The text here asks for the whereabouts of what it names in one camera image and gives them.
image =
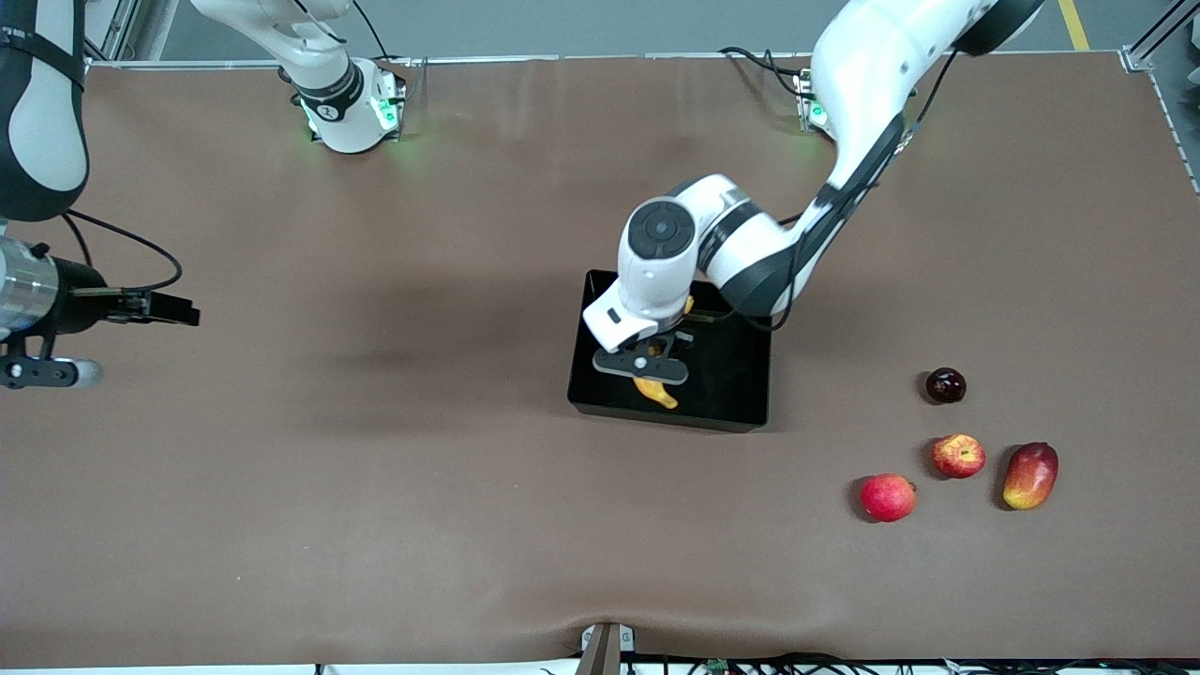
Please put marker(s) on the red yellow mango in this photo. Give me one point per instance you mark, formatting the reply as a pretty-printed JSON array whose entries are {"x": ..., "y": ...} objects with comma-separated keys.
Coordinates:
[{"x": 1029, "y": 476}]

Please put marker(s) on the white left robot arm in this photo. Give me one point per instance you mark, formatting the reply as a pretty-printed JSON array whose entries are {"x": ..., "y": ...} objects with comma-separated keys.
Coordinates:
[{"x": 872, "y": 56}]

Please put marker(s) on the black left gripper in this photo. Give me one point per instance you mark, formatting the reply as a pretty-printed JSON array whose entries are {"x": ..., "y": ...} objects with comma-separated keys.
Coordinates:
[{"x": 677, "y": 341}]

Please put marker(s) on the red yellow apple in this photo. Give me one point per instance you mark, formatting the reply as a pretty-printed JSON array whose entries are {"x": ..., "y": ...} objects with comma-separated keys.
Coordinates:
[{"x": 958, "y": 457}]

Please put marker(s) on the grey table clamp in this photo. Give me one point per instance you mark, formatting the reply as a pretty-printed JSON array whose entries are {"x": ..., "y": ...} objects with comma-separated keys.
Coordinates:
[{"x": 605, "y": 647}]

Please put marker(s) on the black plastic box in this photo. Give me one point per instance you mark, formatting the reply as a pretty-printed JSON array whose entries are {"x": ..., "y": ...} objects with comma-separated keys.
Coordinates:
[{"x": 731, "y": 375}]

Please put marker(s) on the yellow banana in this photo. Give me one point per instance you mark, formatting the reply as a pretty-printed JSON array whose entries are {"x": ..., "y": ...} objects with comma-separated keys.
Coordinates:
[{"x": 656, "y": 394}]

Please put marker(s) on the dark red plum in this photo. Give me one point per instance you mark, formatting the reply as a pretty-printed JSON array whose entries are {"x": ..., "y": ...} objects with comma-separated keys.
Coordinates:
[{"x": 946, "y": 386}]

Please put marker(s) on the black bar with grey tip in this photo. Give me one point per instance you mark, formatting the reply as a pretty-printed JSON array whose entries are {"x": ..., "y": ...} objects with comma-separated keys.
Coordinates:
[{"x": 37, "y": 373}]

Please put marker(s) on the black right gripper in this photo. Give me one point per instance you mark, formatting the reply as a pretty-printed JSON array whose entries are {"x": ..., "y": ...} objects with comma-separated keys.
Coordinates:
[{"x": 77, "y": 295}]

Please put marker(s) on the brown table mat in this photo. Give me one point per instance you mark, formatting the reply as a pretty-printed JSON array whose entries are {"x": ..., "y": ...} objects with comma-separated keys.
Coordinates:
[{"x": 375, "y": 469}]

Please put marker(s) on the aluminium frame post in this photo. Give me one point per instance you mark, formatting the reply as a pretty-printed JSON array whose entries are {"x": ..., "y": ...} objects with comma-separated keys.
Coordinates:
[
  {"x": 112, "y": 33},
  {"x": 1158, "y": 37}
]

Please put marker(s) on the red round apple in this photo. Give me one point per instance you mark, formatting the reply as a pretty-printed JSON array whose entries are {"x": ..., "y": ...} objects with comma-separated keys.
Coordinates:
[{"x": 886, "y": 498}]

